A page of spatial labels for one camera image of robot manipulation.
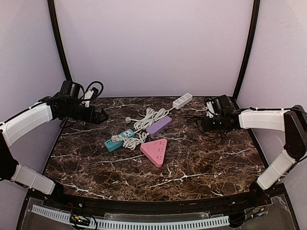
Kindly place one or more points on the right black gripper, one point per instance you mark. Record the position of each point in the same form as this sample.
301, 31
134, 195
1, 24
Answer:
205, 123

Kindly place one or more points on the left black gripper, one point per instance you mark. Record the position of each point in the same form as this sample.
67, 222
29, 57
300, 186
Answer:
93, 115

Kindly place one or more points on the white power strip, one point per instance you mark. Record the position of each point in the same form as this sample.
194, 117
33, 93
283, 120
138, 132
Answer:
182, 101

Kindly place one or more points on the purple power strip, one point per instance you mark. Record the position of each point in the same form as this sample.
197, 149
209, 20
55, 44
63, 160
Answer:
159, 126

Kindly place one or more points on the pink triangular power strip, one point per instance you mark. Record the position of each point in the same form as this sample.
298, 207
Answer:
155, 151

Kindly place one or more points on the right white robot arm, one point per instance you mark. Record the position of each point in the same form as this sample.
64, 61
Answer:
283, 130

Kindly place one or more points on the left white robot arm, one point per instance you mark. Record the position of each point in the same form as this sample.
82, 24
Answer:
44, 111

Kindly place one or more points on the teal power strip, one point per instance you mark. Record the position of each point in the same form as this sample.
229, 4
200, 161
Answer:
116, 141

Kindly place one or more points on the small circuit board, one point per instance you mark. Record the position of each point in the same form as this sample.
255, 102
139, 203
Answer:
79, 220

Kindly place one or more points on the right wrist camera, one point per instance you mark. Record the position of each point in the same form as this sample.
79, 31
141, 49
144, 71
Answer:
215, 105

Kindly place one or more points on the white slotted cable duct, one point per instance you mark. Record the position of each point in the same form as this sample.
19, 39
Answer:
200, 221

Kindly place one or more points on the black frame left post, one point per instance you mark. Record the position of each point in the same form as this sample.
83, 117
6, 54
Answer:
58, 40

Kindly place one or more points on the black frame post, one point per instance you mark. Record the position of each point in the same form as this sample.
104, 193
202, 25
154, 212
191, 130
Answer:
248, 48
58, 40

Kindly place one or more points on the black frame right post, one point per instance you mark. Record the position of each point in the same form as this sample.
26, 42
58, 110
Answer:
248, 48

